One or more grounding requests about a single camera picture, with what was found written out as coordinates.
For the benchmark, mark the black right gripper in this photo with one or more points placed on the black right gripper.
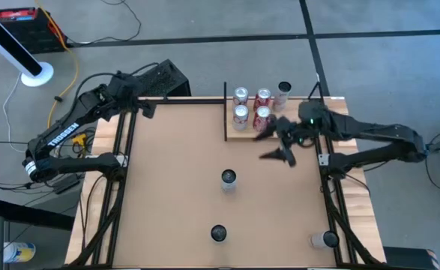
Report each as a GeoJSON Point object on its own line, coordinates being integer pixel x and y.
{"type": "Point", "coordinates": [296, 133]}

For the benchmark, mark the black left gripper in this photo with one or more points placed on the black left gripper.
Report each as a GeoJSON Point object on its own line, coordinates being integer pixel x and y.
{"type": "Point", "coordinates": [127, 88]}

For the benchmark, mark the red Coca-Cola can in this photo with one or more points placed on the red Coca-Cola can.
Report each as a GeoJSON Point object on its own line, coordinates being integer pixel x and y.
{"type": "Point", "coordinates": [261, 118]}
{"type": "Point", "coordinates": [261, 100]}

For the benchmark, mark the white Celsius slim can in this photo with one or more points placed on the white Celsius slim can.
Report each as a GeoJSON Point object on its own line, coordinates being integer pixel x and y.
{"type": "Point", "coordinates": [324, 240]}
{"type": "Point", "coordinates": [228, 182]}
{"type": "Point", "coordinates": [281, 98]}

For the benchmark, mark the silver Diet Coke can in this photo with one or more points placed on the silver Diet Coke can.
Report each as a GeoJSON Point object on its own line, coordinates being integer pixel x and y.
{"type": "Point", "coordinates": [240, 98]}
{"type": "Point", "coordinates": [240, 118]}

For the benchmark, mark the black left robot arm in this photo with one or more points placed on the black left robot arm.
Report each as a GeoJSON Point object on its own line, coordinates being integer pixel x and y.
{"type": "Point", "coordinates": [66, 133]}

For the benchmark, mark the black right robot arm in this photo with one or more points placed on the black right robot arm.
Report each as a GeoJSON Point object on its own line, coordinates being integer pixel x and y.
{"type": "Point", "coordinates": [373, 129]}

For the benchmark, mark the tan surface sheet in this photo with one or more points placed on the tan surface sheet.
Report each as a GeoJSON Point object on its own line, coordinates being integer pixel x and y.
{"type": "Point", "coordinates": [174, 210]}

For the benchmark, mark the dark can bottom centre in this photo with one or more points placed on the dark can bottom centre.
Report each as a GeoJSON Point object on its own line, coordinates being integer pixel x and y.
{"type": "Point", "coordinates": [219, 233]}

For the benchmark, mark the black power brick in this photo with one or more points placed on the black power brick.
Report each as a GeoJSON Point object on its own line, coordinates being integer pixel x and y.
{"type": "Point", "coordinates": [67, 186]}

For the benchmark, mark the white pole stand round base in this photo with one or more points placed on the white pole stand round base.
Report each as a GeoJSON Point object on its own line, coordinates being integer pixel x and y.
{"type": "Point", "coordinates": [36, 77]}

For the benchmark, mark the black red toolbox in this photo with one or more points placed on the black red toolbox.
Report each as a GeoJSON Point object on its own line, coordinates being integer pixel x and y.
{"type": "Point", "coordinates": [24, 33]}

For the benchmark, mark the black orange striped case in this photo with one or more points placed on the black orange striped case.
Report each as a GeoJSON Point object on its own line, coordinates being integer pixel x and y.
{"type": "Point", "coordinates": [407, 260]}

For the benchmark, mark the white yellow wipes canister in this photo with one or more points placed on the white yellow wipes canister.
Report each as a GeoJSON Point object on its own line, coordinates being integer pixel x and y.
{"type": "Point", "coordinates": [19, 252]}

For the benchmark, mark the silver mounting bracket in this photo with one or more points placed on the silver mounting bracket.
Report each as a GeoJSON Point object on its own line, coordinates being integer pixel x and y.
{"type": "Point", "coordinates": [122, 160]}
{"type": "Point", "coordinates": [323, 159]}

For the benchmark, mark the black aluminium rig frame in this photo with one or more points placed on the black aluminium rig frame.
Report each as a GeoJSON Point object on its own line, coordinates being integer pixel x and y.
{"type": "Point", "coordinates": [334, 210]}

